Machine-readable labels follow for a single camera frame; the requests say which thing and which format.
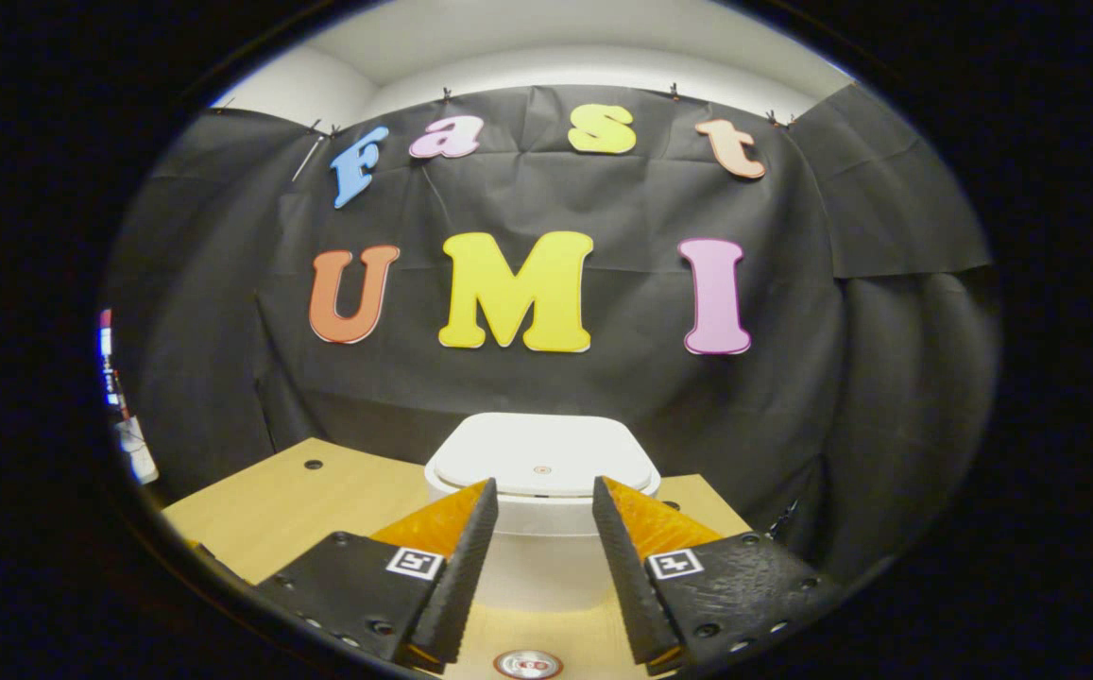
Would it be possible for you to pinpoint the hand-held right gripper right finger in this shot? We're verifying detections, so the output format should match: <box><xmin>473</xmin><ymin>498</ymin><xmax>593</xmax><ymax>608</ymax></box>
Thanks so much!
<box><xmin>591</xmin><ymin>475</ymin><xmax>840</xmax><ymax>676</ymax></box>

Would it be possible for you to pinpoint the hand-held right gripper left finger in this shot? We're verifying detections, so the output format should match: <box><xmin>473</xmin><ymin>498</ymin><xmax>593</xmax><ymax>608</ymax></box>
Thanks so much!
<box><xmin>253</xmin><ymin>477</ymin><xmax>500</xmax><ymax>673</ymax></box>

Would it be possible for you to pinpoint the red pop can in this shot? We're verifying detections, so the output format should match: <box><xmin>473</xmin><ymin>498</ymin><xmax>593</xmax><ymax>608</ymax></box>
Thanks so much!
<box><xmin>493</xmin><ymin>649</ymin><xmax>566</xmax><ymax>680</ymax></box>

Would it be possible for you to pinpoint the white desktop garbage bin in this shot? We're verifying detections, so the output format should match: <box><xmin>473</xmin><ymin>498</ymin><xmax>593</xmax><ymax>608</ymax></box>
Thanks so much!
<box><xmin>424</xmin><ymin>412</ymin><xmax>662</xmax><ymax>613</ymax></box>

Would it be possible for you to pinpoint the wooden desktop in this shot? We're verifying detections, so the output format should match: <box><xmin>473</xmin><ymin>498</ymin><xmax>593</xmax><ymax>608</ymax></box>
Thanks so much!
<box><xmin>161</xmin><ymin>436</ymin><xmax>755</xmax><ymax>680</ymax></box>

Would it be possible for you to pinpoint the black backdrop cloth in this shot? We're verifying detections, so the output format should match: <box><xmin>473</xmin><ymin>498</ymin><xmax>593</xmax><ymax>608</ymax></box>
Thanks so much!
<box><xmin>102</xmin><ymin>85</ymin><xmax>1000</xmax><ymax>587</ymax></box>

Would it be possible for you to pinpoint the white side table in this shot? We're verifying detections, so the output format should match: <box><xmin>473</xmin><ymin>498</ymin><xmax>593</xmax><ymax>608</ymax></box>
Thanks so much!
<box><xmin>114</xmin><ymin>416</ymin><xmax>160</xmax><ymax>485</ymax></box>

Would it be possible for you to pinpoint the computer monitor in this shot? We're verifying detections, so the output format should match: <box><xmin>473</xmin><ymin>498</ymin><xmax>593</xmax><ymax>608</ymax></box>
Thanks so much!
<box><xmin>97</xmin><ymin>307</ymin><xmax>124</xmax><ymax>409</ymax></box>

